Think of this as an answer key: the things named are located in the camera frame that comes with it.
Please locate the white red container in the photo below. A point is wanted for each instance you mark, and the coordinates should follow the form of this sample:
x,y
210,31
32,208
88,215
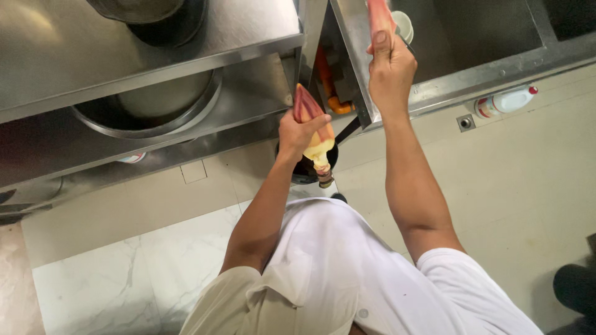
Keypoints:
x,y
132,157

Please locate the red yellow banana blossom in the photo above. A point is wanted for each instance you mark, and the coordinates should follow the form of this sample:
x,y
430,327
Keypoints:
x,y
321,142

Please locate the large steel pot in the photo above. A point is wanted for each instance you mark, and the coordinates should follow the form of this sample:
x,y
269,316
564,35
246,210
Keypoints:
x,y
158,100

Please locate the stainless steel sink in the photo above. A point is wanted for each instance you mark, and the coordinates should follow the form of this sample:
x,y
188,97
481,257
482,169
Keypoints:
x,y
465,42

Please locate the white bottle with red cap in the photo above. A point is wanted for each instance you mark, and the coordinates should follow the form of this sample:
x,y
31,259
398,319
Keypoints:
x,y
505,101

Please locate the square steel floor drain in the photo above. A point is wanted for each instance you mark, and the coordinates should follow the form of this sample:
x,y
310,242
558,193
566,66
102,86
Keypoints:
x,y
465,123

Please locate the white cup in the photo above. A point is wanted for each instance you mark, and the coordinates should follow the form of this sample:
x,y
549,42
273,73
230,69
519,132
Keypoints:
x,y
404,23

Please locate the person's black shoe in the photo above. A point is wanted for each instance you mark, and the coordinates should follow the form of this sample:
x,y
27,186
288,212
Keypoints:
x,y
339,197

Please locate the person's left hand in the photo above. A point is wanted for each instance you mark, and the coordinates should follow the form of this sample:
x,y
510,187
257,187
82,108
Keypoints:
x,y
293,139

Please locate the person's right hand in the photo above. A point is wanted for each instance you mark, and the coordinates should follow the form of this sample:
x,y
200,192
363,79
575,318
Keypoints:
x,y
391,83

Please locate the person's white clothing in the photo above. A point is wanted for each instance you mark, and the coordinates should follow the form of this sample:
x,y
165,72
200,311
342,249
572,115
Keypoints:
x,y
335,279

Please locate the red banana blossom bract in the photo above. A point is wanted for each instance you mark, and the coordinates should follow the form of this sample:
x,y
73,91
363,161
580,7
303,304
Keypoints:
x,y
379,16

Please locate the stainless steel counter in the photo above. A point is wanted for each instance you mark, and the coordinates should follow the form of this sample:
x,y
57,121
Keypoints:
x,y
56,60

